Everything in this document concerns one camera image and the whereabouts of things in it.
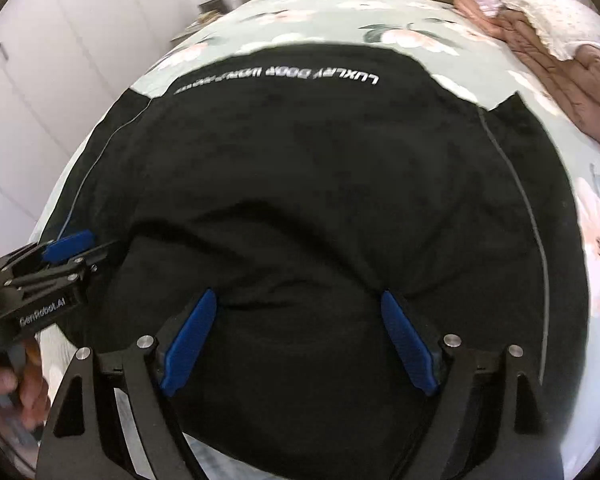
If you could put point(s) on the folded dusty pink quilt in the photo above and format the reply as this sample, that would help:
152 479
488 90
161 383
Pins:
580 90

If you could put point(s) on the beige nightstand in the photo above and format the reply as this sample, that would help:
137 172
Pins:
190 30

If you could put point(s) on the black hooded jacket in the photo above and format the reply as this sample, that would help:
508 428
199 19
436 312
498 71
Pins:
305 185

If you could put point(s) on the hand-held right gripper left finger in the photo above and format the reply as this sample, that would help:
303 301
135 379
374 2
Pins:
190 340

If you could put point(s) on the dark box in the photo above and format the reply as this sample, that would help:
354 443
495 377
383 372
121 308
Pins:
212 6

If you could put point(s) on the white wardrobe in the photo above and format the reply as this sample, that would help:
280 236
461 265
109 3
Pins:
55 35

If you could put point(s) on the bed with floral sheet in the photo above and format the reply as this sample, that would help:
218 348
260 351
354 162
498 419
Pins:
330 15

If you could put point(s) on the person's left hand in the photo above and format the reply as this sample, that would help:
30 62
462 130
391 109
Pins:
32 385

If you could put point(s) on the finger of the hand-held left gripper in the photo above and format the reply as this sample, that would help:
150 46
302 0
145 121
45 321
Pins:
87 265
70 246

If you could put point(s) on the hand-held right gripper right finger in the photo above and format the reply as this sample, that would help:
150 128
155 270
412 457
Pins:
407 340

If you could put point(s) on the white dotted pillow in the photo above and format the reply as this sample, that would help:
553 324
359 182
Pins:
545 10

